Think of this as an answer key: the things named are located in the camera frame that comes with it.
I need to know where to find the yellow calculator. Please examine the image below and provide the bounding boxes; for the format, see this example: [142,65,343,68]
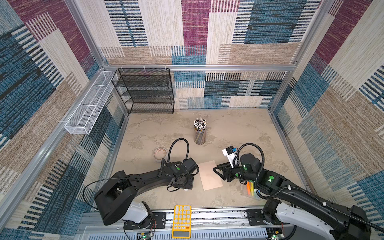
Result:
[172,205,192,239]

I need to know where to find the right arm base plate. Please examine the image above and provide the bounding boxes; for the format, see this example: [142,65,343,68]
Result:
[243,209,284,226]

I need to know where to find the aluminium front rail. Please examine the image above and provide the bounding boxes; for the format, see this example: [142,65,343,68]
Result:
[78,206,292,233]

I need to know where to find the black wire shelf rack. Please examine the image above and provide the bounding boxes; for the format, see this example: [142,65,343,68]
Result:
[112,68,175,114]

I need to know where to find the metal cup of pencils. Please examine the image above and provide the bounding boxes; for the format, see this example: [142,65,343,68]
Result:
[194,118,207,145]

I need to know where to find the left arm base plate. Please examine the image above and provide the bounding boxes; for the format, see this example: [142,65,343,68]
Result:
[124,212,167,230]

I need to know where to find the white tape roll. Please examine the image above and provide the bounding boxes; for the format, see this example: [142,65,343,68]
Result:
[154,147,167,163]

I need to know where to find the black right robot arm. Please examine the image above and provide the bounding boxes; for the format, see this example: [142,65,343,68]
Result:
[213,144,384,240]

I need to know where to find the white wire mesh basket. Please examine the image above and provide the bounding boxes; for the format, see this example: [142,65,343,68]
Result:
[65,71,115,135]

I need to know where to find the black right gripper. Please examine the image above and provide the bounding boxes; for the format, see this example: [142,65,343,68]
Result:
[212,160,257,183]

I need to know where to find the pack of coloured highlighters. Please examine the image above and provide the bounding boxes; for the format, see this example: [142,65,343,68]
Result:
[247,182,261,200]

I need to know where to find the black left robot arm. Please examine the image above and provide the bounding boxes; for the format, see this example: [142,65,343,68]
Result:
[94,156,200,229]

